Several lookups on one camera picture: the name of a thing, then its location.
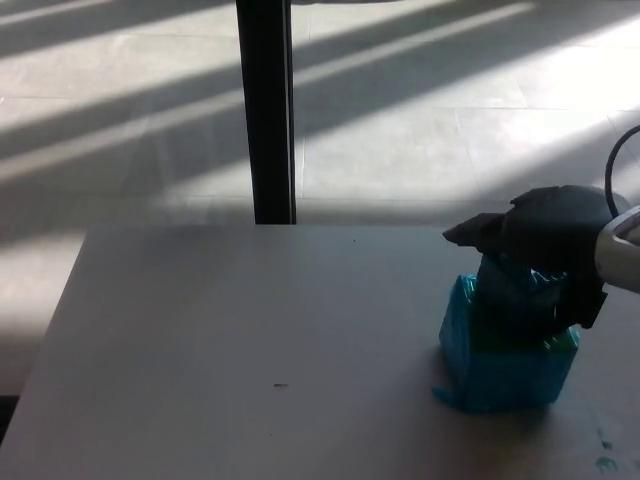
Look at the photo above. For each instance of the large blue wrapped cube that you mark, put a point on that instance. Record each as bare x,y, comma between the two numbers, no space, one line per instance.
480,370

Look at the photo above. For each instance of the small blue cube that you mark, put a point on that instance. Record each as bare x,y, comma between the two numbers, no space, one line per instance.
515,292

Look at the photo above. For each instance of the black vertical post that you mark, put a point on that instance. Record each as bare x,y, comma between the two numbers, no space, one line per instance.
267,110

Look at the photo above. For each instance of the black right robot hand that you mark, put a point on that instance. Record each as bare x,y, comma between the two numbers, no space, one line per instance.
550,235

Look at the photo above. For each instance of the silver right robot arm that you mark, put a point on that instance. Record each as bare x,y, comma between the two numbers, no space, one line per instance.
620,250

